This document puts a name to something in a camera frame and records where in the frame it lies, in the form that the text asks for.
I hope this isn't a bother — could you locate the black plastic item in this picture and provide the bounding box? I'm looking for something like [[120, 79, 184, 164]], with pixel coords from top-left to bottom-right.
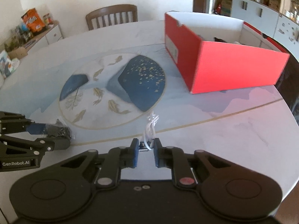
[[44, 119, 73, 140]]

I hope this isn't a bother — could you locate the white cable bundle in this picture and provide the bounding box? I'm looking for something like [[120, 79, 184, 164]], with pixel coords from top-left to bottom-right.
[[141, 111, 160, 151]]

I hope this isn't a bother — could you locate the white low side cabinet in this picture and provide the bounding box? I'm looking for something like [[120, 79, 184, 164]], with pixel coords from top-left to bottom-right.
[[4, 21, 64, 59]]

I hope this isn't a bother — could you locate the orange snack bag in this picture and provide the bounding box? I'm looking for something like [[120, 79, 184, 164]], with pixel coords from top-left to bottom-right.
[[21, 8, 46, 33]]

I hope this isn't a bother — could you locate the black round chair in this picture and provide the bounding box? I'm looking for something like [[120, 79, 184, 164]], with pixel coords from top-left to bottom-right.
[[272, 39, 299, 123]]

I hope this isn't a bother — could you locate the red cardboard shoe box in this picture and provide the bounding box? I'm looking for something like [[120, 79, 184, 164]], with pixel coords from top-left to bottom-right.
[[165, 12, 290, 94]]

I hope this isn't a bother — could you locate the brown wooden chair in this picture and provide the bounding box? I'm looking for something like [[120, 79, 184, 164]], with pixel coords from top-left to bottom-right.
[[85, 4, 138, 30]]

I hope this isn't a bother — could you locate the large white wood wall cabinet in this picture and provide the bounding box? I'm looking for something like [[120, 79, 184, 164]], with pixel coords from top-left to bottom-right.
[[210, 0, 299, 50]]

